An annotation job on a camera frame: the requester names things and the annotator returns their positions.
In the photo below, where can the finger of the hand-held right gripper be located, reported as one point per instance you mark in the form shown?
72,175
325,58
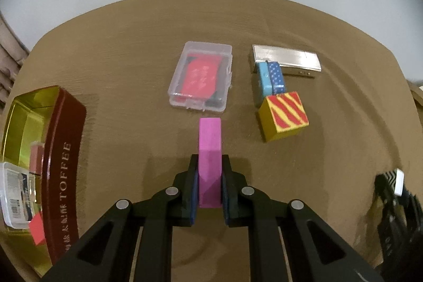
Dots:
417,212
391,222

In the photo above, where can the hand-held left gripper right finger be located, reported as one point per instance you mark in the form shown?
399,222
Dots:
226,199

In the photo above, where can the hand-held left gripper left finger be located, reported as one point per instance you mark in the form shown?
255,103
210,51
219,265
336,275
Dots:
193,199

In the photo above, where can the white block with zigzag face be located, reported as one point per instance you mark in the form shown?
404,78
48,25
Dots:
399,183

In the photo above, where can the pink block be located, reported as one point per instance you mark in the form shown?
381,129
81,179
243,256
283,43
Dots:
210,153

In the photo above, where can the yellow red striped block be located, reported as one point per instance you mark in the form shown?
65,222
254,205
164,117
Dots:
287,110

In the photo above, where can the small clear box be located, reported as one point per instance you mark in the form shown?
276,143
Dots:
201,77

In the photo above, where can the blue dotted block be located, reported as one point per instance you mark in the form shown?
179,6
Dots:
267,80

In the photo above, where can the red and gold tin box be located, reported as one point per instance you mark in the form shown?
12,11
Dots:
62,153

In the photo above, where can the silver metal box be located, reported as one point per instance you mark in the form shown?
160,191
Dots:
290,57

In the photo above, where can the red rectangular box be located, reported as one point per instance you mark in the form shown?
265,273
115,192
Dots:
37,229

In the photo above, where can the long clear plastic floss box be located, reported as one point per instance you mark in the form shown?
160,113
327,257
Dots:
16,192

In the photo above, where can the brown cloth bundle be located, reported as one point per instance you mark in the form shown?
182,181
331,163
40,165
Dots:
418,93

